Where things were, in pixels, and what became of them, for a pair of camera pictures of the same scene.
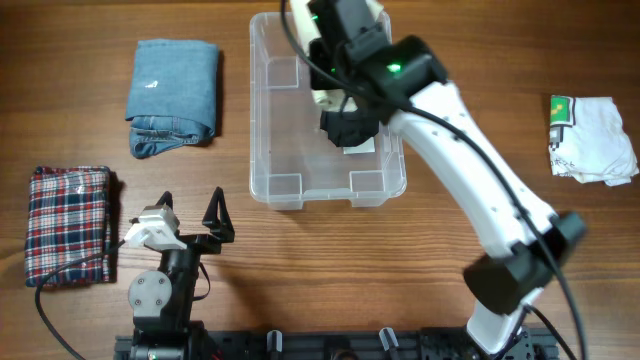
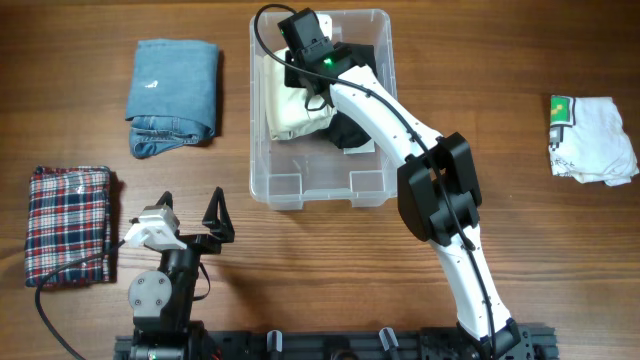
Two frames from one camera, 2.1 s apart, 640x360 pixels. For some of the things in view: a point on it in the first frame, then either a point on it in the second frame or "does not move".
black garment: [348, 129] does not move
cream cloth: [307, 30] to [287, 110]
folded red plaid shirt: [68, 220] does not move
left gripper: [220, 228] does not move
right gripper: [322, 80] to [291, 74]
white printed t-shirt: [587, 141] does not move
